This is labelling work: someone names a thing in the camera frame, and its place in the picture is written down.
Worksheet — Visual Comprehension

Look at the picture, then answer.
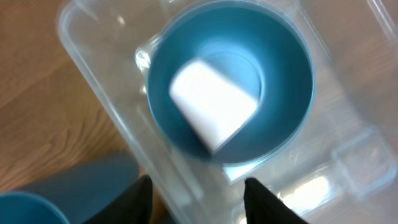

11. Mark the clear plastic storage container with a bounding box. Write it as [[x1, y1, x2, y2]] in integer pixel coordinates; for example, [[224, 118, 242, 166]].
[[57, 1, 397, 223]]

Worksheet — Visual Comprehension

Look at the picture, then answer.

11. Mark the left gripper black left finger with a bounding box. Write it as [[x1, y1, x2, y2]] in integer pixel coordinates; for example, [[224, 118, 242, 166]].
[[84, 175, 153, 224]]

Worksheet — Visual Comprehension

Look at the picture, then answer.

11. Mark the pink small cup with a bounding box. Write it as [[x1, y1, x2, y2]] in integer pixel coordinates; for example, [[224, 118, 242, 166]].
[[169, 59, 259, 154]]

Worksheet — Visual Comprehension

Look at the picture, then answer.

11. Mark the dark blue tall cup near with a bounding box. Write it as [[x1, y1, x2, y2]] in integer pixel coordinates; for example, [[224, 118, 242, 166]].
[[1, 152, 139, 224]]

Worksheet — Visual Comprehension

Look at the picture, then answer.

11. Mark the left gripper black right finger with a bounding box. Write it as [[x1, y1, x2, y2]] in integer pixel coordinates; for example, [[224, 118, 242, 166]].
[[243, 177, 308, 224]]

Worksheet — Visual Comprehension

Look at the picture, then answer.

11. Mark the dark blue bowl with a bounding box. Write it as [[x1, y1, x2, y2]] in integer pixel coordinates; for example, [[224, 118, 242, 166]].
[[146, 1, 315, 164]]

